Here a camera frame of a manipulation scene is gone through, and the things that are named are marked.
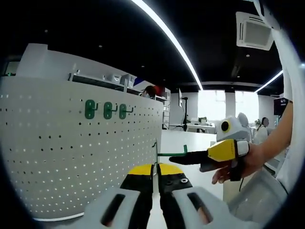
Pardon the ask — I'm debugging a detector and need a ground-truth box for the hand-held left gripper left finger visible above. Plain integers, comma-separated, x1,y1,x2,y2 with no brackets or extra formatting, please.
83,164,153,229

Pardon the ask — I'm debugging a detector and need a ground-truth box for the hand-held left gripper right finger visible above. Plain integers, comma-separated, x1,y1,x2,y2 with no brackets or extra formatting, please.
157,163,239,229

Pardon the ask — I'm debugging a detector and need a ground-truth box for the ceiling air conditioner vent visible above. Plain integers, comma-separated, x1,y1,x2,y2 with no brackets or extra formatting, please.
235,11,275,51

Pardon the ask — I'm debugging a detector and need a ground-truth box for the white square pillar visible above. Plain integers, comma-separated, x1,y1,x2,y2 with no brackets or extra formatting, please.
16,43,49,78

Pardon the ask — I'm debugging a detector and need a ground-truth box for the white perforated mounting plate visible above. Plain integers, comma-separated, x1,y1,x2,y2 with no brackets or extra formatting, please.
0,76,164,221

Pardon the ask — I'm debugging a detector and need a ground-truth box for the short ceiling light strip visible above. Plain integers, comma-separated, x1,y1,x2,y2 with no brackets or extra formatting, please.
256,70,285,93

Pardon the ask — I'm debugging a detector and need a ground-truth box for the green hook assembly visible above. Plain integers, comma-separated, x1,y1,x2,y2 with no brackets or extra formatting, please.
84,99,99,119
152,142,188,191
103,101,118,120
119,103,134,120

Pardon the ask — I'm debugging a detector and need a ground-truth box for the metal shelf rack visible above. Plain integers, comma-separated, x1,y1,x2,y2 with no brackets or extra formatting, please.
69,71,171,101

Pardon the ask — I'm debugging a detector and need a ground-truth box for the black tripod stand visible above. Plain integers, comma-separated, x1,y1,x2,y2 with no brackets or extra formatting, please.
170,88,190,131

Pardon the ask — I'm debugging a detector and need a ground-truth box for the white mesh office chair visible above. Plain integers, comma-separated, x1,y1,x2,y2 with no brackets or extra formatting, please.
224,167,289,215

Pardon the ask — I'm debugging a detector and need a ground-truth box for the person's right hand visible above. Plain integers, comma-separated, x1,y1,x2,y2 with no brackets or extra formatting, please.
211,142,269,185

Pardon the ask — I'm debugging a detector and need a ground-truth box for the long ceiling light strip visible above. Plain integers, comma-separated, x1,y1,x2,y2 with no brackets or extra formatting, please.
132,0,203,90

